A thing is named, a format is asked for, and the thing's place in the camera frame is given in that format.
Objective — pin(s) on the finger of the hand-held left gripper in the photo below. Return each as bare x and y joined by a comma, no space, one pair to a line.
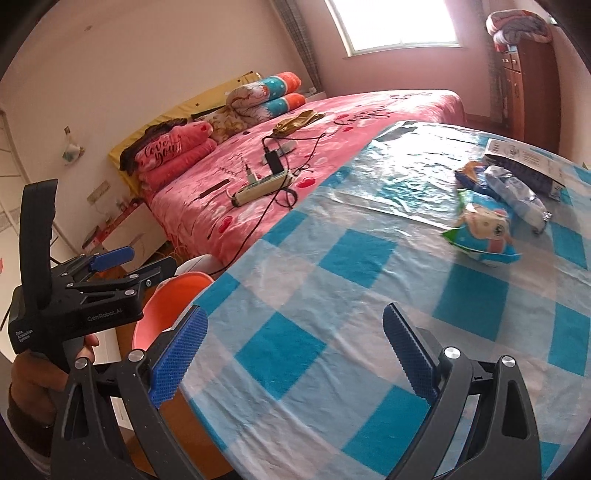
152,272
113,257

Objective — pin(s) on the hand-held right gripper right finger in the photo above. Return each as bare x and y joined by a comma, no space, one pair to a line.
411,350

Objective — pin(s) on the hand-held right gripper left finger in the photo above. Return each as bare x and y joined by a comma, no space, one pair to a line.
178,355

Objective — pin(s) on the orange plastic bucket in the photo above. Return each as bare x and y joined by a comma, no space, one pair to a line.
161,304

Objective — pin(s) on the cartoon print snack packet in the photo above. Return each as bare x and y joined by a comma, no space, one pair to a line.
482,228

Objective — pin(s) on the dark blue orange packet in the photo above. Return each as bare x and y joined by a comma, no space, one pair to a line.
471,177

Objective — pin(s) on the silver blue packet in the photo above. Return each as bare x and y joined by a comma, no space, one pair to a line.
517,194

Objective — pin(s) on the black and white packet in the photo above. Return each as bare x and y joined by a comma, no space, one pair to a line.
526,161

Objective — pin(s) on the person's left forearm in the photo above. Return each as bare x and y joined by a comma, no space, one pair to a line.
27,438

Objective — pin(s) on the person's left hand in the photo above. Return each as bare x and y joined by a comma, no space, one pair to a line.
37,378

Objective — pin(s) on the cardboard box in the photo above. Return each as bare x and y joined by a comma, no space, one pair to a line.
134,230

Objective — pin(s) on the white plastic stool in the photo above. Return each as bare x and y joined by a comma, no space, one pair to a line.
201,264

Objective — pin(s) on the black flat strip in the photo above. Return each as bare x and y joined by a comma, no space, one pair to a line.
214,187

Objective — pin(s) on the plastic bag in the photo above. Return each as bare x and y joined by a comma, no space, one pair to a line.
71,152

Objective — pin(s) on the blue white checkered tablecloth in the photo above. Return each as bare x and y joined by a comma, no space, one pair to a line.
323,277

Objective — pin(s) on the pink folded blanket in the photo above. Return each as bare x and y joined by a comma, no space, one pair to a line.
175,147

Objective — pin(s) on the cream power strip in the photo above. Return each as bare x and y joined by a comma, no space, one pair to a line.
258,189

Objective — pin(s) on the white plug adapter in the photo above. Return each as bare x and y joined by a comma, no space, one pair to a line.
251,175

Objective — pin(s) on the black charger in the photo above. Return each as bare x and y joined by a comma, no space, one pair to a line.
273,161

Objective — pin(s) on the beige floral quilt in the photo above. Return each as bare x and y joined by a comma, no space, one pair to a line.
226,122

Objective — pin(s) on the yellow headboard mat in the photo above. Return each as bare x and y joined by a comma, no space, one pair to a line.
194,104

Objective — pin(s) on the white pink floral quilt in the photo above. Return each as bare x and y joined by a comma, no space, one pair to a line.
247,99

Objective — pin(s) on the gold cloth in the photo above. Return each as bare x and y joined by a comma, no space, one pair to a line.
295,121

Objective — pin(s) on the teal orange bolster pillow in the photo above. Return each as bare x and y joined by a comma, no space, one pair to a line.
286,102
281,83

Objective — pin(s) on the bed with pink bedspread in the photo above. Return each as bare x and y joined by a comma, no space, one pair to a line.
415,104

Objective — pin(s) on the grey checkered curtain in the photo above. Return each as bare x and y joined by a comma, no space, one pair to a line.
302,41
495,83

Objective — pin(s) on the wooden cabinet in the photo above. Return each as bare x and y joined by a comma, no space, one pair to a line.
535,92

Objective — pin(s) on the window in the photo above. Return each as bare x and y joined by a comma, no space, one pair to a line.
392,23

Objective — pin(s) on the folded quilt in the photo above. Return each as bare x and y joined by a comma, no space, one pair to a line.
521,25

